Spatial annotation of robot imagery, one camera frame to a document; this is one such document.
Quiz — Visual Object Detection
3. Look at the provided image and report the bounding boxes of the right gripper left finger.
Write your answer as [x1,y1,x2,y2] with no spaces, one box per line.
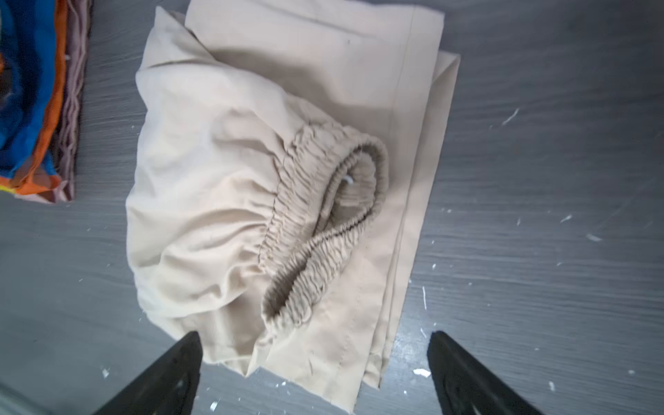
[96,331,203,415]

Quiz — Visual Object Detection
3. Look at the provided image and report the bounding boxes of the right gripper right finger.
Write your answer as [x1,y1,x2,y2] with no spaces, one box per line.
[427,331,541,415]

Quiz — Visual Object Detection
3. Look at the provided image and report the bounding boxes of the beige shorts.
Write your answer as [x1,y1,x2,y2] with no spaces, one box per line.
[126,1,460,412]

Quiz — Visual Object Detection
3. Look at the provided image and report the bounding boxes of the multicolour shorts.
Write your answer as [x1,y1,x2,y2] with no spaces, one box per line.
[1,1,68,196]

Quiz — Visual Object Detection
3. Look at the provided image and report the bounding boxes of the pink shorts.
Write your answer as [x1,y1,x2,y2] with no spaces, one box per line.
[11,1,93,204]

